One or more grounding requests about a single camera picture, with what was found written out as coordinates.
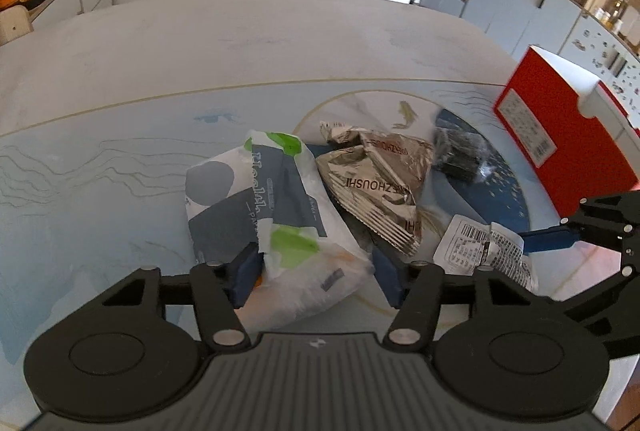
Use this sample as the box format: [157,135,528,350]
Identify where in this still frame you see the white printed sachet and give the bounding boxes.
[433,214,538,292]

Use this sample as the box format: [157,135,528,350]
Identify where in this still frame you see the white tissue pack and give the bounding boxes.
[184,131,373,333]

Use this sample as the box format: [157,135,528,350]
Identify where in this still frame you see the red cardboard box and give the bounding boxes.
[494,46,639,217]

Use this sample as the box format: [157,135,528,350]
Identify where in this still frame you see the silver foil snack bag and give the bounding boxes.
[316,122,434,255]

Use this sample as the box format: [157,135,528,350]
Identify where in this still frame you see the black wrapped snack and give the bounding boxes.
[433,128,495,183]

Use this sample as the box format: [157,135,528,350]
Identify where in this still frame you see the white wall cabinets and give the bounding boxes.
[420,0,639,114]

